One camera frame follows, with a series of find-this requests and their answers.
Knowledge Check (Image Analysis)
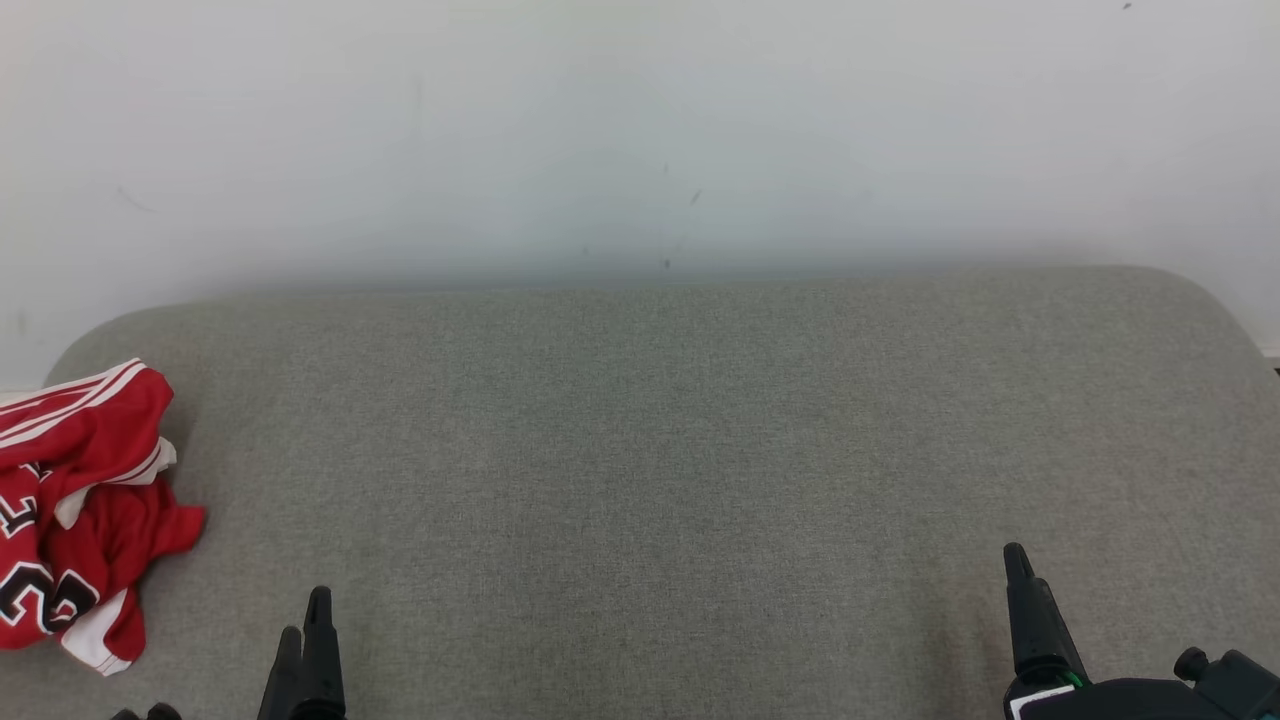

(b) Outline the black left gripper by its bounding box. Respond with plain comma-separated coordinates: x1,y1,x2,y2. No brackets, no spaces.
110,587,347,720

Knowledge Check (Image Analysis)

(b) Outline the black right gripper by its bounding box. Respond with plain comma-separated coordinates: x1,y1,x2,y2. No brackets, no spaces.
1003,543,1211,720

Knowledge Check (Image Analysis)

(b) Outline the red t-shirt with number print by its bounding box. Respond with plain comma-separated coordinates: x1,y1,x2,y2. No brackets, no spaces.
0,462,207,677

